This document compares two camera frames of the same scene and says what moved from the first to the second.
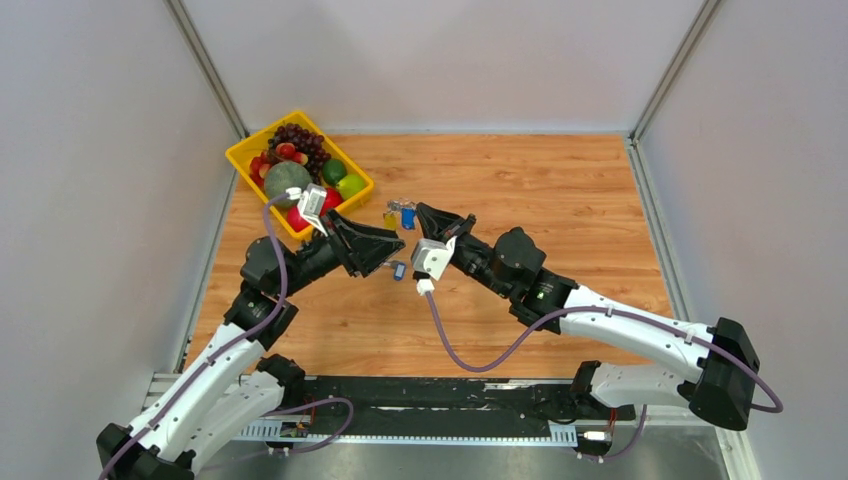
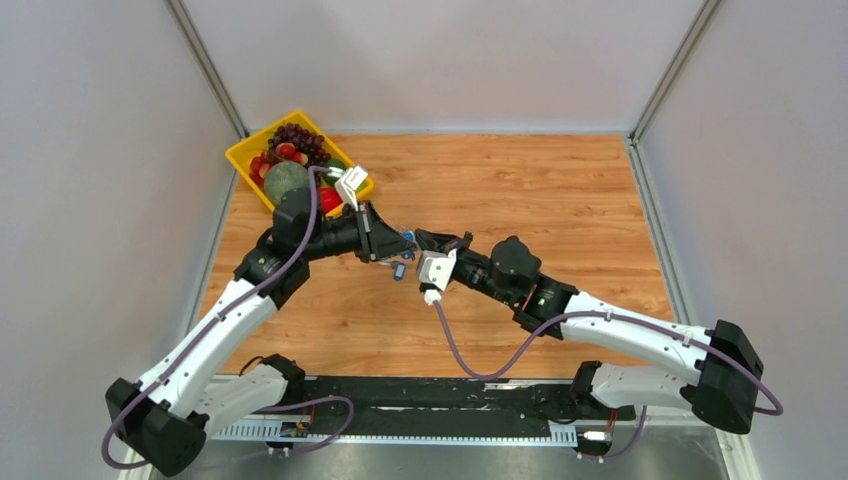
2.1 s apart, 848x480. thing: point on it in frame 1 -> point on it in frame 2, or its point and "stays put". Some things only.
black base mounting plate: x=435 y=400 stays put
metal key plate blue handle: x=407 y=210 -> x=410 y=235
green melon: x=282 y=176 stays put
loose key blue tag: x=399 y=271 stays put
